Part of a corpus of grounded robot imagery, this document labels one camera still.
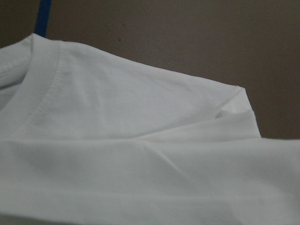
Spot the white printed t-shirt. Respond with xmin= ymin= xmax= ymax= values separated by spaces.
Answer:
xmin=0 ymin=34 xmax=300 ymax=225

